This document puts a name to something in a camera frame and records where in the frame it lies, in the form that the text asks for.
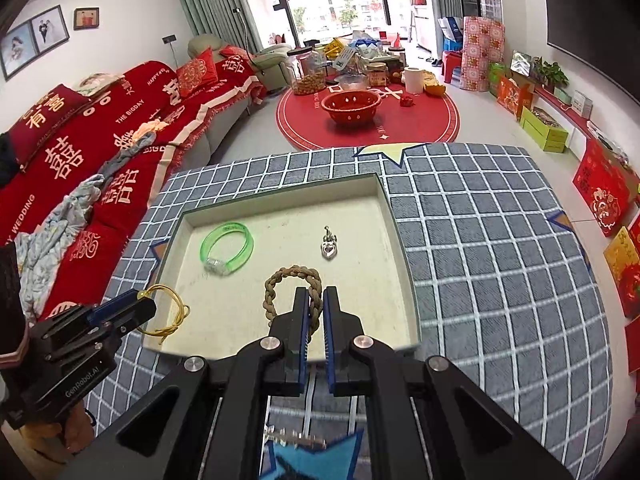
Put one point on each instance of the blue and white bag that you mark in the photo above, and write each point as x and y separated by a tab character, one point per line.
451	30

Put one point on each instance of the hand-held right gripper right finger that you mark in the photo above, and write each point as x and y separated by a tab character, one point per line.
330	332

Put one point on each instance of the small cream cushion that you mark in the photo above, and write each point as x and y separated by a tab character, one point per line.
97	84

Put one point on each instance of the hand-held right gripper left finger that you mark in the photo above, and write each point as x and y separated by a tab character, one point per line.
302	332

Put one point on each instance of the clear green bangle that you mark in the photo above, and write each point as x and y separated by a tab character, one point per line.
225	227

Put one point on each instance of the small red ornament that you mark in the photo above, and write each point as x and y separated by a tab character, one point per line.
406	101

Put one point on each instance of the white floor lamp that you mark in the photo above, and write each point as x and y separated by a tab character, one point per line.
241	25

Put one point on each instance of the orange bowl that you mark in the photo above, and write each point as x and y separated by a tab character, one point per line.
434	90

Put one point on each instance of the silver heart pendant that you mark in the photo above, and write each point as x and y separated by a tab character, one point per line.
328	251

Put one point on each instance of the silver hair clip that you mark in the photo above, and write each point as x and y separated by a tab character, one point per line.
300	443

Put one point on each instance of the flat red box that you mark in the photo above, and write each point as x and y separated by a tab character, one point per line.
634	347

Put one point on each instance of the large green gift box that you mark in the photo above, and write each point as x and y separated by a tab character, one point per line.
542	122

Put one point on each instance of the small white box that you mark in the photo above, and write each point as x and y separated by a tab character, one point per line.
581	103

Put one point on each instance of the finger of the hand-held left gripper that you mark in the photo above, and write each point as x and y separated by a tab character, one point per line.
140	316
117	306

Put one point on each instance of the clear glass bowl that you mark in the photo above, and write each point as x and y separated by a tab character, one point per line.
351	82

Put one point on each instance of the small green gift box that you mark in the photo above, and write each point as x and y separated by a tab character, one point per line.
553	146

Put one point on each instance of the jar with brown lid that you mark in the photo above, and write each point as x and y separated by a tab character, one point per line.
376	76

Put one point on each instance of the long red printed cushion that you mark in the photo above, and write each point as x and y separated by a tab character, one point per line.
47	122

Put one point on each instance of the large framed wedding photo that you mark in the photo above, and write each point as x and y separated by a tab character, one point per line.
17	52

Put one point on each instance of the grey-green recliner chair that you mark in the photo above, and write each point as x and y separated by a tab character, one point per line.
272	65

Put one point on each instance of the red embroidered cushion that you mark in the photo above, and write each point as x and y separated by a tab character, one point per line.
234	59
197	74

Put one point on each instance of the green patterned gift box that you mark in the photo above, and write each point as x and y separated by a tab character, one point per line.
498	77

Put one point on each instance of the grey-green sofa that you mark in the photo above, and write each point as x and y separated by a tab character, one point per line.
220	125

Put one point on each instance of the white paper roll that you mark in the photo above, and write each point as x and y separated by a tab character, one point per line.
413	80

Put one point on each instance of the potted green plant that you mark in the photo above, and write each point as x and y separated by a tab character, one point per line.
550	74

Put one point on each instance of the large red gift bag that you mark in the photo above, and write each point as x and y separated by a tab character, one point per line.
602	190

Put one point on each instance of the red gift box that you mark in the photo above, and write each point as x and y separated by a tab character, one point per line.
512	99

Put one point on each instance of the red covered sofa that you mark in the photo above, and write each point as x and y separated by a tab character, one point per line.
65	160

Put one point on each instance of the light blue crumpled cloth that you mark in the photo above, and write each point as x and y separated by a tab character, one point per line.
55	240

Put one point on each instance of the round red rug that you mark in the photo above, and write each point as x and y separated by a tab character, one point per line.
425	120

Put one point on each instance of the peach crumpled cloth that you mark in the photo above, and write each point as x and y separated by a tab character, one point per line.
147	132

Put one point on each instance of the grey crumpled cloth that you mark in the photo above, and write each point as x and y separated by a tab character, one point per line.
127	162

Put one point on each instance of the medium framed wedding photo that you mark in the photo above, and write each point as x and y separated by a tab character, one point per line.
49	30

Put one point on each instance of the silver foil bag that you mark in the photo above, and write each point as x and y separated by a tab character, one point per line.
521	63

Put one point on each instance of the glass jar of nuts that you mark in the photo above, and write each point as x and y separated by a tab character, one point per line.
306	72

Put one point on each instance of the small framed red photo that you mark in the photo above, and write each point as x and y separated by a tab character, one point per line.
86	18

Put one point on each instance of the red plastic stool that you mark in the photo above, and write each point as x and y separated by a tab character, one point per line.
451	67

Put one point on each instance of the red wall ledge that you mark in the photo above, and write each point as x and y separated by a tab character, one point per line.
560	109

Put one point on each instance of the yellow and red box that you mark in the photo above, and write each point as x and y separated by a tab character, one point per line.
625	275

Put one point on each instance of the cream tray with green rim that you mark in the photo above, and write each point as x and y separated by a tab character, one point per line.
300	220

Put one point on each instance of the red plastic colander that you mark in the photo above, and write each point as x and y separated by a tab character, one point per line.
350	107

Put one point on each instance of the pile of snack packets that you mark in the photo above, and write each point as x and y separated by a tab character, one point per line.
360	50

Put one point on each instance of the black television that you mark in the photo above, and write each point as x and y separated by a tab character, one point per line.
595	10

